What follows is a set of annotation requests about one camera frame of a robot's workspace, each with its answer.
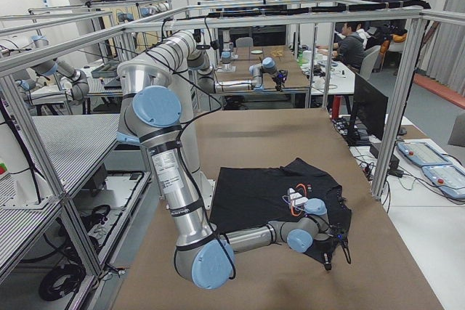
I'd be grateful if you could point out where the black computer monitor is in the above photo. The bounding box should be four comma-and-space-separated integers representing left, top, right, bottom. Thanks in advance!
347, 73, 388, 147

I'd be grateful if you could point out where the grey teach pendant far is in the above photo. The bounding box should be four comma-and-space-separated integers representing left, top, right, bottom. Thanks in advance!
396, 142, 452, 167

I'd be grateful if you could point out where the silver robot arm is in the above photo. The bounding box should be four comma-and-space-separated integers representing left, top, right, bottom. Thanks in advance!
117, 30, 346, 290
198, 30, 288, 94

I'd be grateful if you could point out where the seated person in grey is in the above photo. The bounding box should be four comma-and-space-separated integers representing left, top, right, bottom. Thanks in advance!
332, 22, 365, 70

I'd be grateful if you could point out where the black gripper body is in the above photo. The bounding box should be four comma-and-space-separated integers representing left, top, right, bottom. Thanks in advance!
317, 225, 348, 264

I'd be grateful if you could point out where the black t-shirt with logo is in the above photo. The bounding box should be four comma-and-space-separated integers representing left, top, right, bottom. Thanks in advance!
210, 158, 352, 262

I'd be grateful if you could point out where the grey teach pendant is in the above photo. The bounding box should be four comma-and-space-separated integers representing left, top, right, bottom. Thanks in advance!
421, 165, 464, 200
396, 142, 452, 167

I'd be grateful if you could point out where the striped aluminium frame table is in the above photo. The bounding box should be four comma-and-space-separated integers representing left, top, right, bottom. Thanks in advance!
0, 113, 123, 216

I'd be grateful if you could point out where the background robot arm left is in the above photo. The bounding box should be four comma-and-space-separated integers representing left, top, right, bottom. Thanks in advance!
14, 60, 89, 105

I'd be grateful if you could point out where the grey teach pendant near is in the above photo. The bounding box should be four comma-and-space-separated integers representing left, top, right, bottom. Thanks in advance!
421, 165, 464, 200

